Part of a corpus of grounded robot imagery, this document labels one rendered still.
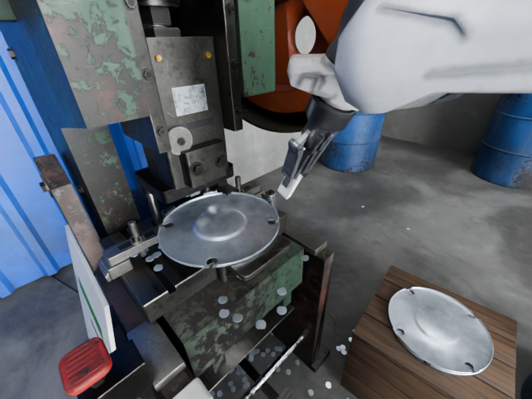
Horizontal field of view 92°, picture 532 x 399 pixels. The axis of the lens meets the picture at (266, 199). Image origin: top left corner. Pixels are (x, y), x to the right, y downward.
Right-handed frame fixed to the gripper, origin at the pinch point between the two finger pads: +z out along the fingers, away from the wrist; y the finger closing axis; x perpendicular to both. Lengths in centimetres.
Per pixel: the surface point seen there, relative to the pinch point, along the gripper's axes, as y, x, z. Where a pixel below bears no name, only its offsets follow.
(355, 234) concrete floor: 103, -20, 90
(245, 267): -15.5, -6.7, 9.8
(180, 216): -14.9, 16.1, 20.7
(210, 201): -5.2, 16.0, 20.7
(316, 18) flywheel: 26.8, 25.6, -21.5
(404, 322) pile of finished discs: 28, -48, 36
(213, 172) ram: -9.0, 13.7, 4.8
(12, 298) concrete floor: -69, 83, 140
